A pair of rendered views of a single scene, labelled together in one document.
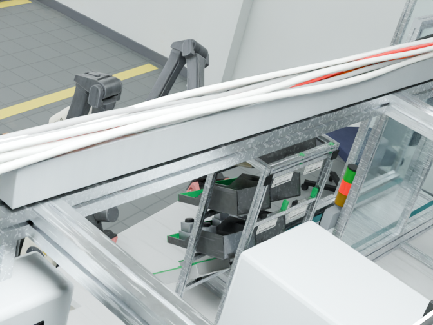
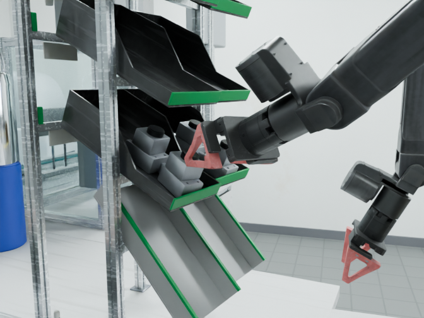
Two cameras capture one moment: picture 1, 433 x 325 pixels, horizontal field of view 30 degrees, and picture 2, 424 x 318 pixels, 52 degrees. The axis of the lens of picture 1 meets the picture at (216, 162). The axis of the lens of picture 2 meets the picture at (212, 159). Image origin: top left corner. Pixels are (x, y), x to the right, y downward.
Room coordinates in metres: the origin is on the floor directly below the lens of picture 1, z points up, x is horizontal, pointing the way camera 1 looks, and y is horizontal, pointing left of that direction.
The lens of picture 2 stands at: (2.99, -0.16, 1.38)
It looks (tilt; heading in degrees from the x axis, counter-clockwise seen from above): 10 degrees down; 169
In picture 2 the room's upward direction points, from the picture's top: straight up
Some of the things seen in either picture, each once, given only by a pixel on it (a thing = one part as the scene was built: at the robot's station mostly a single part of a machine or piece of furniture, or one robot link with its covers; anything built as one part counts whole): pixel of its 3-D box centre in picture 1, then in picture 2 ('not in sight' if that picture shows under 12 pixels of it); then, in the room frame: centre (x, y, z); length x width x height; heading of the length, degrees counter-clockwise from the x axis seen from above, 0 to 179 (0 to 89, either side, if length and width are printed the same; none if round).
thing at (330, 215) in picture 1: (343, 196); not in sight; (2.56, -0.47, 1.29); 0.12 x 0.05 x 0.25; 145
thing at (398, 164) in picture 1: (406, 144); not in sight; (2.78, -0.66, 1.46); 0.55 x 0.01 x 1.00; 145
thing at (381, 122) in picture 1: (366, 160); not in sight; (2.54, -0.50, 1.46); 0.03 x 0.03 x 1.00; 55
